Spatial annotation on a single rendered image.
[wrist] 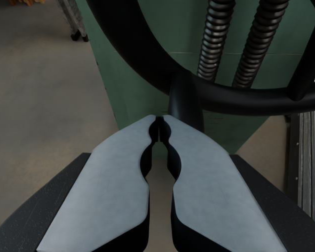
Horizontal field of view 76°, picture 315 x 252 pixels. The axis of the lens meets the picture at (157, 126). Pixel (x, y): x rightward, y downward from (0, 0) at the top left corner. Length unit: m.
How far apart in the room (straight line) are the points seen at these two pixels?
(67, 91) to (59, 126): 0.21
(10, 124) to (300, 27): 1.14
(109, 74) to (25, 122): 0.77
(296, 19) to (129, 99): 0.35
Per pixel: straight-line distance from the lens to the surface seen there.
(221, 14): 0.21
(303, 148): 0.91
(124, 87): 0.47
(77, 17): 1.35
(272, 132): 1.10
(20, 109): 1.21
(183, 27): 0.37
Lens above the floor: 0.85
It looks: 61 degrees down
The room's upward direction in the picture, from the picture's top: 2 degrees clockwise
